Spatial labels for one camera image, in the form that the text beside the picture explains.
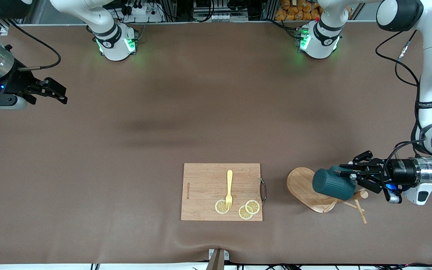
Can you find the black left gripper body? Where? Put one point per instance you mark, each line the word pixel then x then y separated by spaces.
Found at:
pixel 399 171

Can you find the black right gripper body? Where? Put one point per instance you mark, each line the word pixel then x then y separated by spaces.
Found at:
pixel 16 83

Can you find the teal cup with yellow inside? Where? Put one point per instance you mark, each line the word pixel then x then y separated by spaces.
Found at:
pixel 332 185

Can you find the wooden mug tree rack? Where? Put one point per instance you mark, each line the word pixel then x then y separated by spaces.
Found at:
pixel 300 183

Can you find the white power strip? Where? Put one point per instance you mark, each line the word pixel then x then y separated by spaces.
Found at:
pixel 143 13

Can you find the lemon slice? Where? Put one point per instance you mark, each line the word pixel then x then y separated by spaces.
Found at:
pixel 219 207
pixel 242 214
pixel 254 207

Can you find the yellow plastic fork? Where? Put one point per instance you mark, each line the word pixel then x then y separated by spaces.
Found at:
pixel 229 183

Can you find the bamboo cutting board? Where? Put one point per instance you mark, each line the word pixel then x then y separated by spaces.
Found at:
pixel 204 187

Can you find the pile of orange items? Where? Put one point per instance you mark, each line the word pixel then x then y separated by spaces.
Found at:
pixel 298 9

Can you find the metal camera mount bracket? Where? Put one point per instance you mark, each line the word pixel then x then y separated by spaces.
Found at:
pixel 218 258

